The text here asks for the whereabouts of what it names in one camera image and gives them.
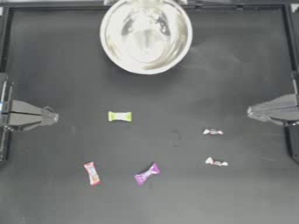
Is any silver candy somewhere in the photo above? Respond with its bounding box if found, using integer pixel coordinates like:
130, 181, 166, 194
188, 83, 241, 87
201, 128, 225, 137
204, 156, 229, 167

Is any green candy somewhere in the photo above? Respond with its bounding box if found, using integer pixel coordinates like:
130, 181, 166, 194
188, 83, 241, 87
106, 110, 133, 123

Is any red candy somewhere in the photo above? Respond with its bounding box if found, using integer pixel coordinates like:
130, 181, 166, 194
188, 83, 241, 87
82, 161, 101, 186

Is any purple candy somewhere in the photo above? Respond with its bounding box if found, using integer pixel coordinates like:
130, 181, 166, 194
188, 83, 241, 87
133, 162, 161, 186

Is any steel bowl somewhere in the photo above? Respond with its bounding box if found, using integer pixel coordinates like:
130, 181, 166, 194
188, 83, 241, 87
98, 0, 193, 75

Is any black metal frame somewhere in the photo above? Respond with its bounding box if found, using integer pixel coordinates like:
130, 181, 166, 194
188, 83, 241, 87
0, 0, 299, 74

